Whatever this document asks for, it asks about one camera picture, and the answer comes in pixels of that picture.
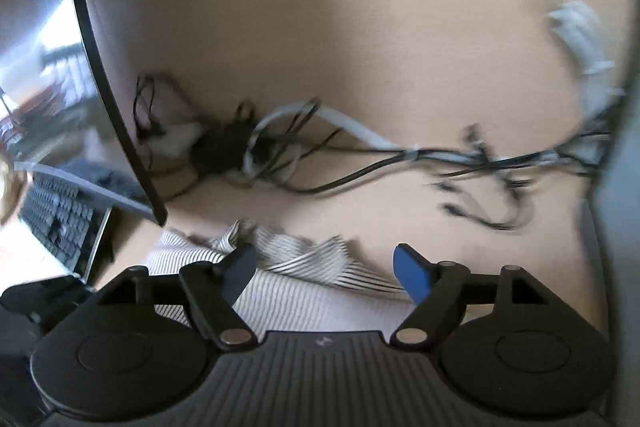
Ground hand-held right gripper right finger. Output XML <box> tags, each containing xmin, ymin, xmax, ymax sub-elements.
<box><xmin>391</xmin><ymin>244</ymin><xmax>552</xmax><ymax>349</ymax></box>

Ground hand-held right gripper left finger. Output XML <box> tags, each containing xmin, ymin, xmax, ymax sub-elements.
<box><xmin>96</xmin><ymin>242</ymin><xmax>259</xmax><ymax>351</ymax></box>

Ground striped long-sleeve shirt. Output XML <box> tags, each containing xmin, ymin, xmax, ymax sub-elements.
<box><xmin>145</xmin><ymin>219</ymin><xmax>417</xmax><ymax>334</ymax></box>

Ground black keyboard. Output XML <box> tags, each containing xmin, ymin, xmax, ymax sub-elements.
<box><xmin>17</xmin><ymin>171</ymin><xmax>114</xmax><ymax>281</ymax></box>

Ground white computer case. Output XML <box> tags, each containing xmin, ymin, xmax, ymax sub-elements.
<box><xmin>579</xmin><ymin>72</ymin><xmax>640</xmax><ymax>339</ymax></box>

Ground black curved monitor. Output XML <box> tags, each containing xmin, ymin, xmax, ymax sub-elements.
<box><xmin>0</xmin><ymin>0</ymin><xmax>169</xmax><ymax>228</ymax></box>

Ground black cable bundle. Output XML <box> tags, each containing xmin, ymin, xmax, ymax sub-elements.
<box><xmin>132</xmin><ymin>72</ymin><xmax>617</xmax><ymax>233</ymax></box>

